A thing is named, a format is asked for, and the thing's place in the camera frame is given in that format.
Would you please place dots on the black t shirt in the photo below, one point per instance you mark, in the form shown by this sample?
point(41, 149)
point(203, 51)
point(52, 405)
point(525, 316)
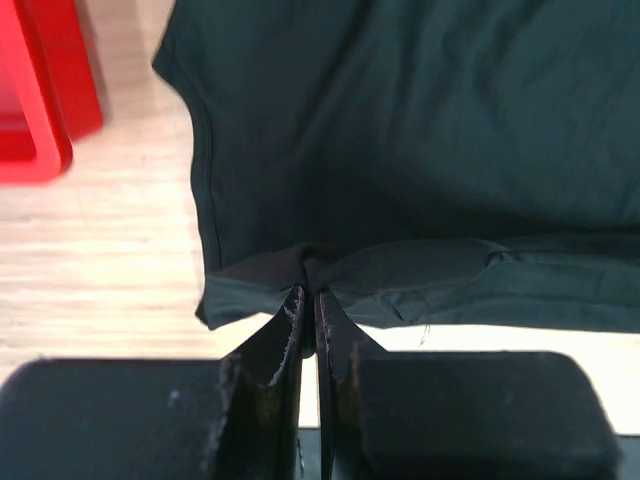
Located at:
point(427, 162)

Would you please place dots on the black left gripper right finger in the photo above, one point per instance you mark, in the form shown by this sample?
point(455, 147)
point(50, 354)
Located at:
point(454, 415)

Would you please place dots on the red plastic bin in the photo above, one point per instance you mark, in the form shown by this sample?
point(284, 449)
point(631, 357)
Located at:
point(48, 94)

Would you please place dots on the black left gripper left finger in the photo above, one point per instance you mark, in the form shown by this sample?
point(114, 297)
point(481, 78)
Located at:
point(232, 418)

